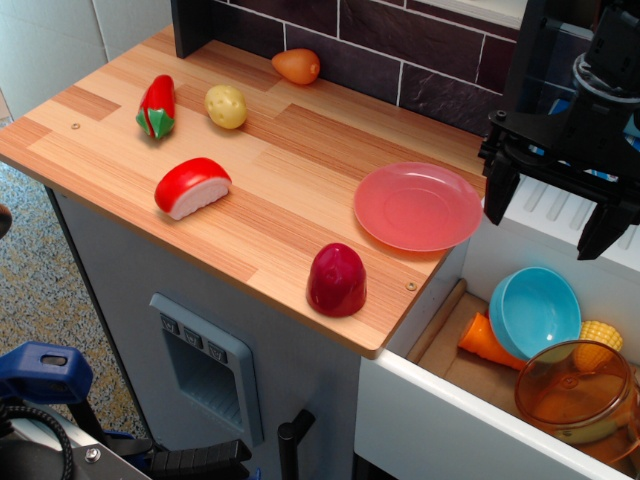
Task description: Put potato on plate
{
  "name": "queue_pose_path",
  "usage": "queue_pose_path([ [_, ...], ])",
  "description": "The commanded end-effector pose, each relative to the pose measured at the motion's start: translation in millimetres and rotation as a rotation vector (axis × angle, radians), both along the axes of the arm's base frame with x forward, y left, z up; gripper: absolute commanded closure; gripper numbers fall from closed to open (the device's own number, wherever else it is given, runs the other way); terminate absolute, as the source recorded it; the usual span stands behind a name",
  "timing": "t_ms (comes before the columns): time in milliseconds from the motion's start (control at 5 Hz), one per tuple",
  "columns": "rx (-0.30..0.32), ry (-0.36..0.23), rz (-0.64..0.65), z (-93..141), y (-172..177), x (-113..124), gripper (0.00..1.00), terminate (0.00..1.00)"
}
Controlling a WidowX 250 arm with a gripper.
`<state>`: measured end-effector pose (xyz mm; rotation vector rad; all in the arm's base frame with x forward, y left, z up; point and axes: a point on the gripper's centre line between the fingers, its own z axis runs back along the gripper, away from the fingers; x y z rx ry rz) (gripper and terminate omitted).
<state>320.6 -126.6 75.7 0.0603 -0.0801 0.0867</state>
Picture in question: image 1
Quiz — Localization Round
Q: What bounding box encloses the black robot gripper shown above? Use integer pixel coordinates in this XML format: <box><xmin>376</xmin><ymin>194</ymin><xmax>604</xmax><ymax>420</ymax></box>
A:
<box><xmin>479</xmin><ymin>92</ymin><xmax>639</xmax><ymax>260</ymax></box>

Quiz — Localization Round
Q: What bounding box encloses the yellow toy corn cob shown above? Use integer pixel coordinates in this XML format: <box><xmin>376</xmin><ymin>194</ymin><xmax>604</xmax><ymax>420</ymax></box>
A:
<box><xmin>573</xmin><ymin>320</ymin><xmax>624</xmax><ymax>372</ymax></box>

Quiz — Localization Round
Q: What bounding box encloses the black cabinet door handle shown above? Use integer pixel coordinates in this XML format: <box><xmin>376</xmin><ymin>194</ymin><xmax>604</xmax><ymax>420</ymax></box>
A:
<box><xmin>277</xmin><ymin>409</ymin><xmax>315</xmax><ymax>480</ymax></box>

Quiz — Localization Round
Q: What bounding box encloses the transparent orange plastic pot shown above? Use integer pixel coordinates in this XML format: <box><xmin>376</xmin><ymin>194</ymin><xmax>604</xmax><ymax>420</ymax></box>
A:
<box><xmin>514</xmin><ymin>340</ymin><xmax>639</xmax><ymax>464</ymax></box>

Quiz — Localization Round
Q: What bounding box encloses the orange toy ice cream cone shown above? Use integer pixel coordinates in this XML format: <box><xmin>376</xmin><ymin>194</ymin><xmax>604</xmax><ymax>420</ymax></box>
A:
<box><xmin>458</xmin><ymin>312</ymin><xmax>526</xmax><ymax>371</ymax></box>

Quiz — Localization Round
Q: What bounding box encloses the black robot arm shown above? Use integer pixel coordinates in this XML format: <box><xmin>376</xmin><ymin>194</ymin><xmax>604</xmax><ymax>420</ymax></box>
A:
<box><xmin>479</xmin><ymin>1</ymin><xmax>639</xmax><ymax>260</ymax></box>

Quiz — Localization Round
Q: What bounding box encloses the yellow toy potato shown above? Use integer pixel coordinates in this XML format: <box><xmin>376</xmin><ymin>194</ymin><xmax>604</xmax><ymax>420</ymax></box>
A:
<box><xmin>204</xmin><ymin>84</ymin><xmax>248</xmax><ymax>129</ymax></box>

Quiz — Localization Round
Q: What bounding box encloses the dark red toy pepper half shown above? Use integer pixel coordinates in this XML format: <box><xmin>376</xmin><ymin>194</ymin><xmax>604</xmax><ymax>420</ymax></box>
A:
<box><xmin>306</xmin><ymin>243</ymin><xmax>367</xmax><ymax>317</ymax></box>

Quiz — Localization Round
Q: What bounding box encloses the orange toy fruit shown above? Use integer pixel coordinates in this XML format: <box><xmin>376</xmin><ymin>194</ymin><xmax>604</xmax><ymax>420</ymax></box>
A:
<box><xmin>271</xmin><ymin>48</ymin><xmax>321</xmax><ymax>85</ymax></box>

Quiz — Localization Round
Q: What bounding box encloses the black braided cable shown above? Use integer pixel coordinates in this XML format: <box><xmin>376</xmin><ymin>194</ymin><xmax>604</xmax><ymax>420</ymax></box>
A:
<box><xmin>0</xmin><ymin>403</ymin><xmax>76</xmax><ymax>480</ymax></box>

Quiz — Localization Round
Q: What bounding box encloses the red toy chili pepper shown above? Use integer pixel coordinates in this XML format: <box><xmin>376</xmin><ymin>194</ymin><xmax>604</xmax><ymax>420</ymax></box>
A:
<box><xmin>136</xmin><ymin>74</ymin><xmax>175</xmax><ymax>139</ymax></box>

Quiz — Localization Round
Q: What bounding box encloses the light blue plastic bowl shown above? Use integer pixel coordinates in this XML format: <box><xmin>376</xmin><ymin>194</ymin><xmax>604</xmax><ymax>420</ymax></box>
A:
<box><xmin>489</xmin><ymin>267</ymin><xmax>582</xmax><ymax>361</ymax></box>

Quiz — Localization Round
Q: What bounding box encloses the grey toy ice dispenser panel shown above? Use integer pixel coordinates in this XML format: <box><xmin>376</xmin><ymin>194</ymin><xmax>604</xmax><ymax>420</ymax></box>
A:
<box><xmin>150</xmin><ymin>292</ymin><xmax>264</xmax><ymax>447</ymax></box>

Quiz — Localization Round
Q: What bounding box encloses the black ridged clamp bar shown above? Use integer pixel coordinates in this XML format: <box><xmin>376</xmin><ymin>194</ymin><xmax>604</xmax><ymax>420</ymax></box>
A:
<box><xmin>143</xmin><ymin>440</ymin><xmax>251</xmax><ymax>480</ymax></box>

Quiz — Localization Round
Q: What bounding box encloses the pink plastic plate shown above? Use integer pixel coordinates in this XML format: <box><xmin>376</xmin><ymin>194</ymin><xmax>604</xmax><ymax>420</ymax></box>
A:
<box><xmin>353</xmin><ymin>162</ymin><xmax>483</xmax><ymax>252</ymax></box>

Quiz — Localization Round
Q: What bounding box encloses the blue clamp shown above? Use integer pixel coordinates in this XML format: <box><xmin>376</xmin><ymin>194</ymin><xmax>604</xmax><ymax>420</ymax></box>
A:
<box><xmin>1</xmin><ymin>341</ymin><xmax>93</xmax><ymax>405</ymax></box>

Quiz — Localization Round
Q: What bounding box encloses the white toy sink basin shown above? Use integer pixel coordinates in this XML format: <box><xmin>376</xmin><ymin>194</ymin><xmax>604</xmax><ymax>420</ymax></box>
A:
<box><xmin>355</xmin><ymin>197</ymin><xmax>639</xmax><ymax>479</ymax></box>

